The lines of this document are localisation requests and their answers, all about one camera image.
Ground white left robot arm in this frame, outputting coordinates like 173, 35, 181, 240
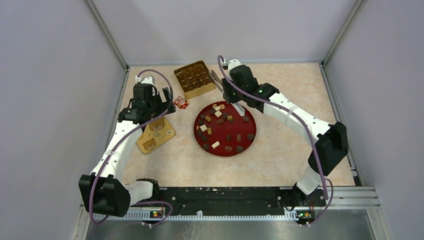
78, 83, 176, 217

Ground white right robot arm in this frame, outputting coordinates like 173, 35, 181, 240
219, 59, 349, 206

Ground gold chocolate box tin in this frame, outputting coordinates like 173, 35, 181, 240
173, 60, 216, 100

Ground gold bear tin lid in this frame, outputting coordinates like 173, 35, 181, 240
136, 117, 176, 155

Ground red owl toy block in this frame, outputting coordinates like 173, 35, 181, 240
173, 96, 189, 109

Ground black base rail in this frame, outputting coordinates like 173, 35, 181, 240
141, 186, 326, 217

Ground silver metal tongs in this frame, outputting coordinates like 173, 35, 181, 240
232, 102, 246, 117

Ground red round tray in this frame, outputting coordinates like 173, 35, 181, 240
192, 101, 257, 157

